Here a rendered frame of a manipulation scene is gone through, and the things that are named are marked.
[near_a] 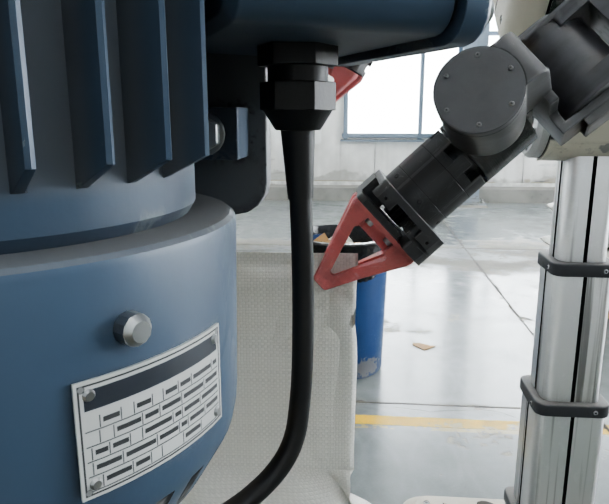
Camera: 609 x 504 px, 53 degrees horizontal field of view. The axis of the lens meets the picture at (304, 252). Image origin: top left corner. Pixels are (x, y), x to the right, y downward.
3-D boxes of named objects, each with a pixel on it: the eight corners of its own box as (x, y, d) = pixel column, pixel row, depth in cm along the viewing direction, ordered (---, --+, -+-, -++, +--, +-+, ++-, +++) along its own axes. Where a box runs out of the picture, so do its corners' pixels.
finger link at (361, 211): (287, 260, 48) (376, 179, 46) (295, 243, 55) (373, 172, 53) (346, 322, 49) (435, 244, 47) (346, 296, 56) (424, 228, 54)
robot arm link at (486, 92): (629, 104, 46) (552, 27, 48) (660, 39, 35) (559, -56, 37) (497, 205, 48) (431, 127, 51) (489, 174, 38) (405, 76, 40)
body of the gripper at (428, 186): (366, 196, 44) (445, 125, 43) (363, 182, 54) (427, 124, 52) (426, 261, 45) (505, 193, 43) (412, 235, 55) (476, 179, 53)
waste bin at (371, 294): (387, 345, 321) (391, 224, 306) (393, 388, 271) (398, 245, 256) (296, 342, 325) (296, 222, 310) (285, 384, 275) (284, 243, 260)
